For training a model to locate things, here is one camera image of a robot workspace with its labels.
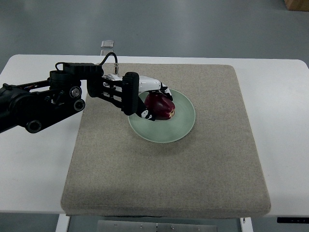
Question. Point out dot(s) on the dark red apple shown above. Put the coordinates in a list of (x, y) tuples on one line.
[(160, 106)]

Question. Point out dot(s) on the white right table leg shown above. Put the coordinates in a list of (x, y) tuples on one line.
[(246, 224)]

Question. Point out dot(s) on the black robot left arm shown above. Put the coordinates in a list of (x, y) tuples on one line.
[(39, 105)]

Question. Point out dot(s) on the metal plate under table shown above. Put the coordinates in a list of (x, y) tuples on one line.
[(130, 226)]

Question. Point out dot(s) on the clear floor marker upper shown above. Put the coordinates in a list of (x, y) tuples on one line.
[(107, 44)]

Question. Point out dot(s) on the black table control panel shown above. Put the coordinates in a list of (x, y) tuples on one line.
[(293, 220)]

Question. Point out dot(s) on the white left table leg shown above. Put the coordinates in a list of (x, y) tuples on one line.
[(62, 223)]

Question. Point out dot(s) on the brown cardboard box corner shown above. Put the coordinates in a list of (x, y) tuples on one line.
[(297, 5)]

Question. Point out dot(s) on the grey fabric cushion mat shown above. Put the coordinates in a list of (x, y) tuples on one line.
[(213, 172)]

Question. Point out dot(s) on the pale green round plate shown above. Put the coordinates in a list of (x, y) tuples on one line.
[(167, 131)]

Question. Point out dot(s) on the white table leg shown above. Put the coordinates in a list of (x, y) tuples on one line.
[(62, 223), (246, 224)]

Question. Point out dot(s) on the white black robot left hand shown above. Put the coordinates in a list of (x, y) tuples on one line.
[(147, 84)]

